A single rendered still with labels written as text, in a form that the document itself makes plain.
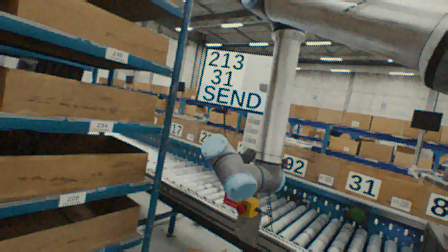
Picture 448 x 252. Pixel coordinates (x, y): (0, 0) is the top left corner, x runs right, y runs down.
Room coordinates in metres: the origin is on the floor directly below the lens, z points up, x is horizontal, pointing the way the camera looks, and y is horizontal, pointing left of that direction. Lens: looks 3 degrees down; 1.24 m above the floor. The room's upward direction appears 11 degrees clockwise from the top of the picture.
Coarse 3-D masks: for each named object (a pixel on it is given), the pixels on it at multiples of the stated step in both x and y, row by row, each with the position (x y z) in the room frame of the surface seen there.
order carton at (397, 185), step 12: (348, 168) 1.37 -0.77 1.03; (360, 168) 1.58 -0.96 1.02; (372, 168) 1.54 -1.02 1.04; (384, 180) 1.26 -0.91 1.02; (396, 180) 1.23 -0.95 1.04; (408, 180) 1.42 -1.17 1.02; (420, 180) 1.34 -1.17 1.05; (348, 192) 1.35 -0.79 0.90; (384, 192) 1.25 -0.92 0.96; (396, 192) 1.22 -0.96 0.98; (408, 192) 1.19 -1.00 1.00; (420, 192) 1.17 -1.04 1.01; (384, 204) 1.25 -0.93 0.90
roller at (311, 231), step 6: (324, 216) 1.31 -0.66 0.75; (318, 222) 1.21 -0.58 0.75; (324, 222) 1.25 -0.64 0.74; (306, 228) 1.12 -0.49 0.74; (312, 228) 1.12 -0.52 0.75; (318, 228) 1.16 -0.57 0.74; (306, 234) 1.05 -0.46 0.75; (312, 234) 1.08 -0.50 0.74; (294, 240) 0.98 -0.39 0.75; (300, 240) 0.98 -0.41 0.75; (306, 240) 1.01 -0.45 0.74
